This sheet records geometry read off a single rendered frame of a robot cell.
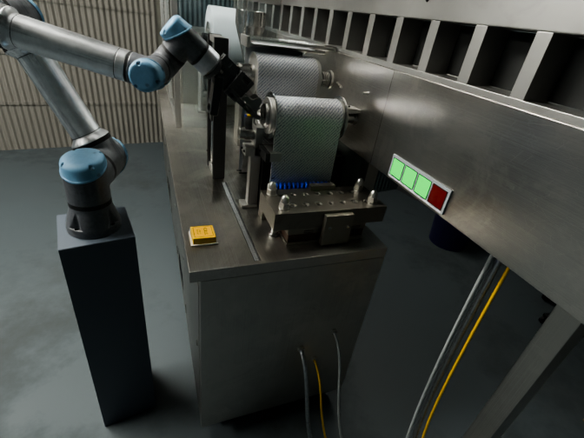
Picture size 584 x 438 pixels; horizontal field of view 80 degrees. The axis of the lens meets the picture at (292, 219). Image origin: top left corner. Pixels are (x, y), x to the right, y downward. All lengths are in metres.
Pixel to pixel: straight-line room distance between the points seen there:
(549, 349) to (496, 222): 0.36
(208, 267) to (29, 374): 1.25
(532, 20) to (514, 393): 0.89
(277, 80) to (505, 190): 0.85
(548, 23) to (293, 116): 0.66
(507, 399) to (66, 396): 1.69
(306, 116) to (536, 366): 0.93
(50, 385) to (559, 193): 1.97
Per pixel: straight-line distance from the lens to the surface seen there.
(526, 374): 1.14
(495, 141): 0.88
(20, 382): 2.07
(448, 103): 0.98
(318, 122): 1.18
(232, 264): 1.03
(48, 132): 4.48
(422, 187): 1.02
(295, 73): 1.38
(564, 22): 0.85
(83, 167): 1.10
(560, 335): 1.05
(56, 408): 1.93
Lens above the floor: 1.55
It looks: 30 degrees down
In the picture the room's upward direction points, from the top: 9 degrees clockwise
